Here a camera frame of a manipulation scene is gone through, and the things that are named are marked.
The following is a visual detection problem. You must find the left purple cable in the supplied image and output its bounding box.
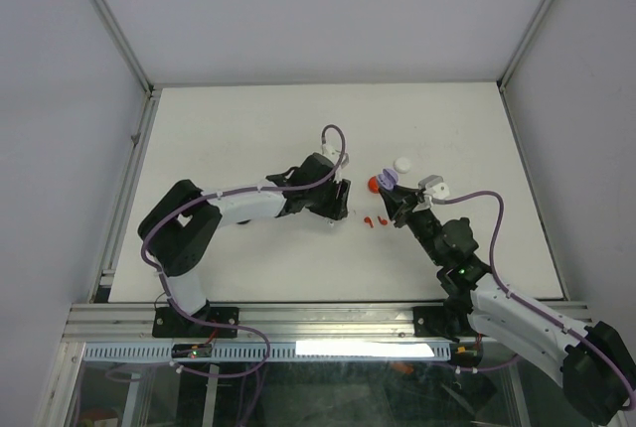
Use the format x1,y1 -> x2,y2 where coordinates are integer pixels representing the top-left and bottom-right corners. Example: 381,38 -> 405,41
141,123 -> 348,322

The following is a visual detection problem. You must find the aluminium frame post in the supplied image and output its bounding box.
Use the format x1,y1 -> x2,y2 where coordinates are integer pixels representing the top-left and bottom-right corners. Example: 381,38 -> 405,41
498,0 -> 585,95
62,0 -> 160,100

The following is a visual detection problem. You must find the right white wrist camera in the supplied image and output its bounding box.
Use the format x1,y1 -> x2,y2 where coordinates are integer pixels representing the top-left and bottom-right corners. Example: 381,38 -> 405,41
418,175 -> 450,207

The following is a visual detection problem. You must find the grey slotted cable duct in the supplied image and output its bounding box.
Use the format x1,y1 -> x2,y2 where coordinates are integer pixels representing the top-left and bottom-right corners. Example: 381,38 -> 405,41
83,340 -> 451,363

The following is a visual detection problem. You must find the left aluminium frame post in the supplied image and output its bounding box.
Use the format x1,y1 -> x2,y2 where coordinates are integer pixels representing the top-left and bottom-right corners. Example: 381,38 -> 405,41
62,0 -> 160,100

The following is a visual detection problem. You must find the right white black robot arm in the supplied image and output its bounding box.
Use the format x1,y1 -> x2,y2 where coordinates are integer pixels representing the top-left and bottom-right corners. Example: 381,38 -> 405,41
379,185 -> 635,426

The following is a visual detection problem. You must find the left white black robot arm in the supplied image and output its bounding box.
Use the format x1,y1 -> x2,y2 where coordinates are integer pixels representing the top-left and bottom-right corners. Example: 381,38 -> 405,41
137,151 -> 351,337

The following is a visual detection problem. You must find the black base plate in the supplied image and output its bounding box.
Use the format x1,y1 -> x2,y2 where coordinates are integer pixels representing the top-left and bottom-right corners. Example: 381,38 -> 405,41
412,305 -> 477,343
151,305 -> 240,339

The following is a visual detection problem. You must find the aluminium mounting rail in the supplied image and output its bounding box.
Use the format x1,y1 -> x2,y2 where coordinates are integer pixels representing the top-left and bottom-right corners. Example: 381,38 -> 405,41
64,300 -> 592,349

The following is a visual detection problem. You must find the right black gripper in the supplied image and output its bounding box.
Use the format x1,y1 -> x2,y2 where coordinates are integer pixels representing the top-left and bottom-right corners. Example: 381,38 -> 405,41
380,183 -> 444,266

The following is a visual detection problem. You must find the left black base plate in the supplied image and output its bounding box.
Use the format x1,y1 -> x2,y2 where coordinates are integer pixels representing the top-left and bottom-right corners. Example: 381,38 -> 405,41
151,305 -> 240,339

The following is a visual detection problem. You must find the right aluminium frame post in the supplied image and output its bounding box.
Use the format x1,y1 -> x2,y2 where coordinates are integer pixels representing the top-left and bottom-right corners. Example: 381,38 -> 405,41
498,0 -> 585,95

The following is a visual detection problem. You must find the white earbud charging case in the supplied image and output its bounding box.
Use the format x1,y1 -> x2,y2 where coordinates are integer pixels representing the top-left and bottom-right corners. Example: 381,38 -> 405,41
393,157 -> 412,174

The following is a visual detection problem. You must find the red earbud charging case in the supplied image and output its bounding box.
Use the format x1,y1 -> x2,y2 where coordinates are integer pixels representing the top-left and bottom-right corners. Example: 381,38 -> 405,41
368,176 -> 380,194

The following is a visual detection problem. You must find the purple earbud charging case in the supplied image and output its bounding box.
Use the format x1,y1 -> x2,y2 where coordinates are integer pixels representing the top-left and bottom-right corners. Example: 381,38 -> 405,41
376,168 -> 399,192

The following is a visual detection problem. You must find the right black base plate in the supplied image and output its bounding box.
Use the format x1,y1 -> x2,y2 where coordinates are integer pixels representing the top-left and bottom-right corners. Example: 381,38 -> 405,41
412,305 -> 477,343

